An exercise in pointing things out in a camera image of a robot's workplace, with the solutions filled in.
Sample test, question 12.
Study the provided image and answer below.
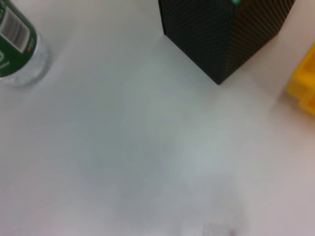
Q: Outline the clear green-label water bottle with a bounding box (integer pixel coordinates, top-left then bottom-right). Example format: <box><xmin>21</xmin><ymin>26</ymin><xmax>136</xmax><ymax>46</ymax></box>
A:
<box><xmin>0</xmin><ymin>0</ymin><xmax>49</xmax><ymax>88</ymax></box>

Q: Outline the black mesh pen holder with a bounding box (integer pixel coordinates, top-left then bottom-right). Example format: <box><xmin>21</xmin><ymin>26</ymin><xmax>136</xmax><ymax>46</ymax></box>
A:
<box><xmin>158</xmin><ymin>0</ymin><xmax>296</xmax><ymax>86</ymax></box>

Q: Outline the yellow plastic bin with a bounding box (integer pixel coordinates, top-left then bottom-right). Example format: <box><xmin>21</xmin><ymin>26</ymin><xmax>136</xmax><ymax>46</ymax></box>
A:
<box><xmin>284</xmin><ymin>42</ymin><xmax>315</xmax><ymax>116</ymax></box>

